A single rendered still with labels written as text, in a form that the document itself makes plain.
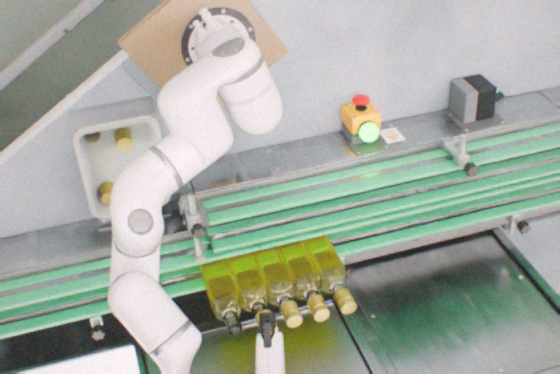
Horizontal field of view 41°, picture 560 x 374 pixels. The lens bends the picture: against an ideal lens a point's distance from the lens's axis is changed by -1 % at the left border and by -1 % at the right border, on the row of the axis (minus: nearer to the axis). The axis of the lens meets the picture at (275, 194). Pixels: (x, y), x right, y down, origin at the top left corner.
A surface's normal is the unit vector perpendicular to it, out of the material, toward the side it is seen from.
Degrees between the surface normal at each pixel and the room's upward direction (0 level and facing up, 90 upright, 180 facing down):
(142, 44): 0
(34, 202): 0
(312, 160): 90
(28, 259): 90
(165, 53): 0
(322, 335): 90
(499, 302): 90
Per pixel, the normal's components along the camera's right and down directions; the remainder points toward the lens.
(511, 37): 0.28, 0.55
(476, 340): -0.06, -0.81
